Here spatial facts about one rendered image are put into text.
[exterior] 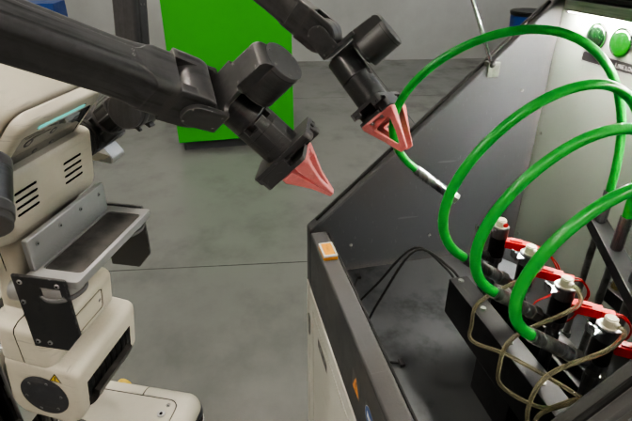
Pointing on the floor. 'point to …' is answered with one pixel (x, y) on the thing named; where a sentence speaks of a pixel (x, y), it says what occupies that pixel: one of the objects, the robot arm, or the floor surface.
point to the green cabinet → (217, 37)
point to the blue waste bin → (520, 15)
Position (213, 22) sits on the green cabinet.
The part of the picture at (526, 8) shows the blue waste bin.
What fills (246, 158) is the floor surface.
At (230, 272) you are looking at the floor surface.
